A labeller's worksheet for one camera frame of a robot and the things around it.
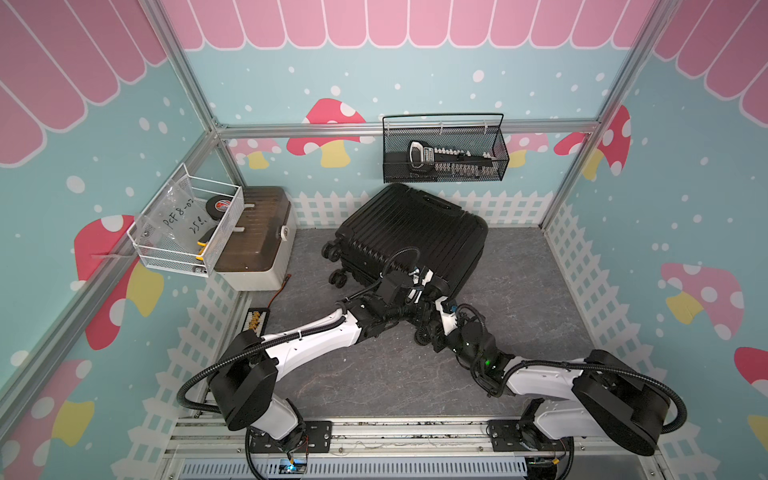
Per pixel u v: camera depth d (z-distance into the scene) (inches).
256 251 34.4
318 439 29.3
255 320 37.0
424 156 35.1
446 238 34.4
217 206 31.4
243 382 16.8
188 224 27.5
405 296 25.4
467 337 25.4
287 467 28.5
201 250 25.6
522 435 25.9
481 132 35.4
